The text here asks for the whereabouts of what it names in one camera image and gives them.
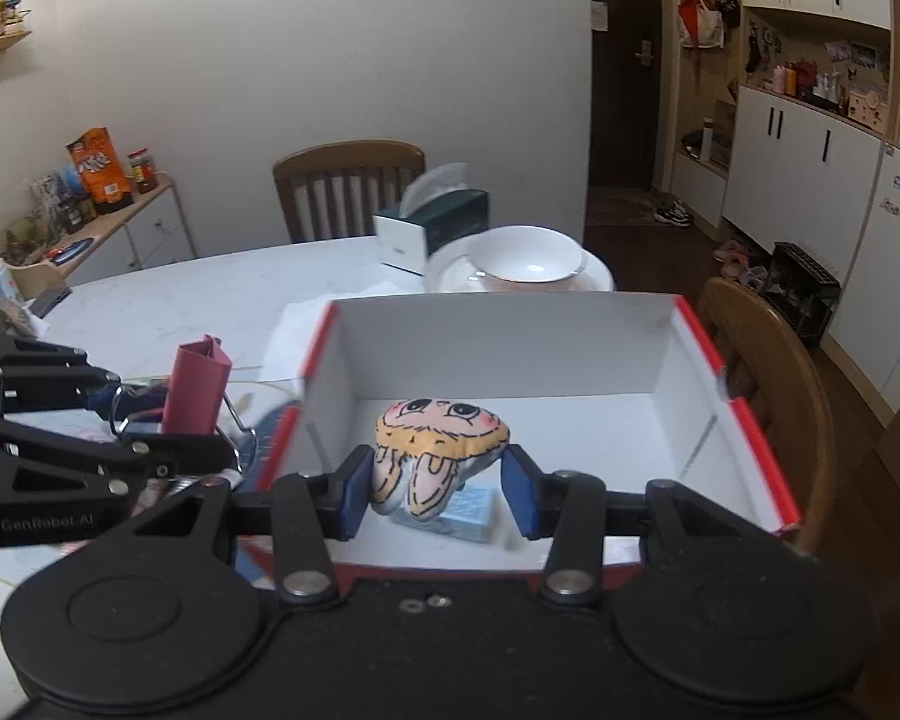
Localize small light blue carton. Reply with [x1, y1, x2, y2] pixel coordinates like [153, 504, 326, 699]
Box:
[390, 486, 499, 544]

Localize cartoon face plush charm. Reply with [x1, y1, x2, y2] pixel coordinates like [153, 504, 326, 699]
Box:
[370, 398, 510, 522]

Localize pink binder clip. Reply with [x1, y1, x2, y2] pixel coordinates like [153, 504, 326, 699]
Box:
[108, 335, 262, 441]

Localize red cardboard box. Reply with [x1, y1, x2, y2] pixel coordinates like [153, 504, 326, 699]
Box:
[253, 293, 802, 533]

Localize white paper napkin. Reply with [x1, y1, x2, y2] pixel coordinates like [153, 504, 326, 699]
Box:
[258, 296, 331, 382]

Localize white green plastic bag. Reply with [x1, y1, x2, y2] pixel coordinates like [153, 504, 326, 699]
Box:
[0, 293, 48, 338]

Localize white bowl gold rim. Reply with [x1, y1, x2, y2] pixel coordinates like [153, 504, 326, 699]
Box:
[466, 226, 587, 289]

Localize stacked white plates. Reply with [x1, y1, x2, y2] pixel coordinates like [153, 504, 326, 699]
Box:
[422, 238, 614, 294]

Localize light wooden chair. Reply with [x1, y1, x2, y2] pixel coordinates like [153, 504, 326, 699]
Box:
[697, 278, 837, 554]

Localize white side cabinet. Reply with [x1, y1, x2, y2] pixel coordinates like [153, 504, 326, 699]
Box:
[55, 172, 196, 286]

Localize green white tissue box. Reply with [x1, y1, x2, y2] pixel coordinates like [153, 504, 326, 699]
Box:
[374, 163, 491, 275]

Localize dark wooden chair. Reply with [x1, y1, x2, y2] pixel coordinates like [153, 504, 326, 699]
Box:
[271, 138, 425, 242]

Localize orange snack bag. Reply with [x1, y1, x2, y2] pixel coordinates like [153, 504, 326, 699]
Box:
[68, 127, 133, 215]

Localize red lidded jar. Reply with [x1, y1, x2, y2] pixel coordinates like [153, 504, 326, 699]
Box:
[128, 148, 159, 193]

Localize black floor heater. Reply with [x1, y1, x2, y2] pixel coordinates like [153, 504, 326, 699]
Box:
[763, 242, 842, 349]

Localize white wall cabinets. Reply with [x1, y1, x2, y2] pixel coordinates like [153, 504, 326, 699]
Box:
[665, 0, 900, 419]

